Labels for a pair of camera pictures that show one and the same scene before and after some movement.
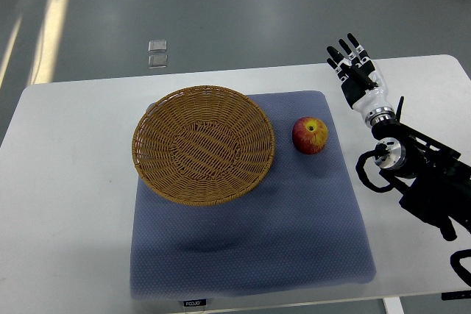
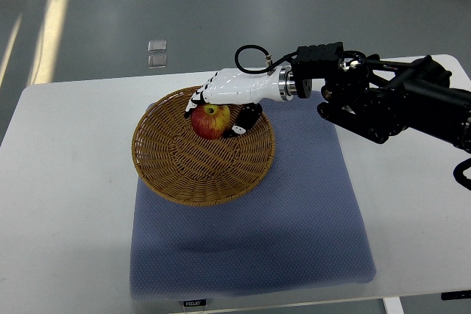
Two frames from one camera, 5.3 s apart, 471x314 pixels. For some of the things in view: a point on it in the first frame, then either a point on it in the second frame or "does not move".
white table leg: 393,305 does not move
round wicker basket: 202,145 does not move
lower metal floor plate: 157,61 does not move
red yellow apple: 309,135 -> 210,121
